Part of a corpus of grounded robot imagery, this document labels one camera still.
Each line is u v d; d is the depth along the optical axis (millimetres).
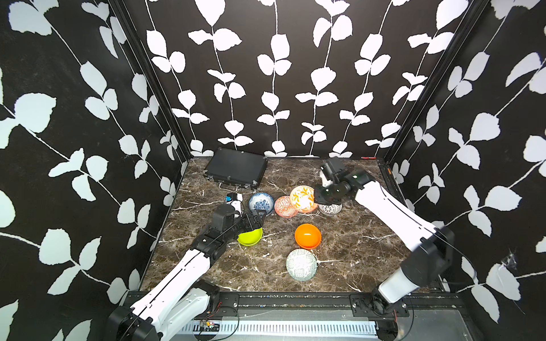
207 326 699
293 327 701
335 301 759
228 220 598
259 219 701
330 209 983
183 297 490
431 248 416
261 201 982
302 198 848
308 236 881
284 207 985
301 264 823
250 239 885
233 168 1108
